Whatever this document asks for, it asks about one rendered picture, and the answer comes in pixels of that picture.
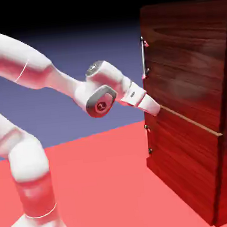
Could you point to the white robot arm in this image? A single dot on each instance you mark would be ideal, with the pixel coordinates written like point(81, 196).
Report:
point(33, 70)

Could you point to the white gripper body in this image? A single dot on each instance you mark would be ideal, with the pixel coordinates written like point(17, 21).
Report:
point(150, 105)

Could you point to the dark wood cabinet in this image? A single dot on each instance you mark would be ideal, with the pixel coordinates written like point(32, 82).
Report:
point(194, 117)

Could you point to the dark wood cabinet door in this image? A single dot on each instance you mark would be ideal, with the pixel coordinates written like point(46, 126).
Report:
point(184, 157)
point(185, 65)

